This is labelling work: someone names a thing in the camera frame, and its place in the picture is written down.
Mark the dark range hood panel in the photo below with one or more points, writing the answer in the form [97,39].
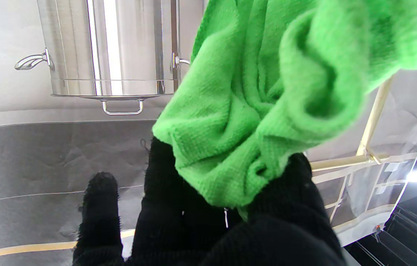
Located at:
[27,166]

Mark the stainless steel stockpot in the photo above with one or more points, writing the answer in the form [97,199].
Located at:
[119,44]

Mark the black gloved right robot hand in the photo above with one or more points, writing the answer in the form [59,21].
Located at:
[178,229]

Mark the wooden hanging rack stand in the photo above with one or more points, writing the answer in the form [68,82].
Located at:
[376,111]

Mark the green microfibre towel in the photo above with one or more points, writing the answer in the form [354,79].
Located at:
[260,92]

